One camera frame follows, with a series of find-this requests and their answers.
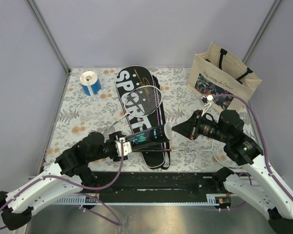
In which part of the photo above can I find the clear tube lid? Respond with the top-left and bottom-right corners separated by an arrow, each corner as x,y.
164,122 -> 174,141

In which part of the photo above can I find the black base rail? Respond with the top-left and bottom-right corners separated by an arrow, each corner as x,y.
82,172 -> 228,203

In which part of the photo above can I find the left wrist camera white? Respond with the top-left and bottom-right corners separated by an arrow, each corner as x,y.
115,141 -> 132,157

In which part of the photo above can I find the floral patterned table cloth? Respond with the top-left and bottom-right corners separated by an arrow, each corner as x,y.
43,68 -> 237,172

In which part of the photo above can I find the black racket cover bag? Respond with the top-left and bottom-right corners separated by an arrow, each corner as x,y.
114,64 -> 171,170

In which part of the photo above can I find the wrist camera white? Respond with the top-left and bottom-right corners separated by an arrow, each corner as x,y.
115,141 -> 132,157
200,94 -> 214,116

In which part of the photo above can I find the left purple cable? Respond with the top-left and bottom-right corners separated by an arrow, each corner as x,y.
0,140 -> 125,231

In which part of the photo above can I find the beige floral tote bag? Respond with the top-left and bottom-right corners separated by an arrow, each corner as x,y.
187,43 -> 262,102

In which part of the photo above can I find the black teal shuttlecock tube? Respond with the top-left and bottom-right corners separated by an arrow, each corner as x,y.
125,124 -> 169,151

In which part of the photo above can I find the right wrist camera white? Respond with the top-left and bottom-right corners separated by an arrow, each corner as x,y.
200,94 -> 214,116

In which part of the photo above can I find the black handled badminton racket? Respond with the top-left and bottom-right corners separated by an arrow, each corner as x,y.
134,140 -> 242,170

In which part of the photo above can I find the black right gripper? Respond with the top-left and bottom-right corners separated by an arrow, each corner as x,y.
172,109 -> 230,143

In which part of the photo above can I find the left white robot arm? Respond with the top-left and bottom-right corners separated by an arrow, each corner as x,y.
0,132 -> 132,231

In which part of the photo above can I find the blue white tape roll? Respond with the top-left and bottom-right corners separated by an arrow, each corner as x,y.
80,71 -> 101,96

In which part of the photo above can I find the white badminton racket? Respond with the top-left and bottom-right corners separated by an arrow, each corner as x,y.
102,85 -> 163,134

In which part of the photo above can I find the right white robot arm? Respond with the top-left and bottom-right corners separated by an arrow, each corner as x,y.
172,110 -> 293,234

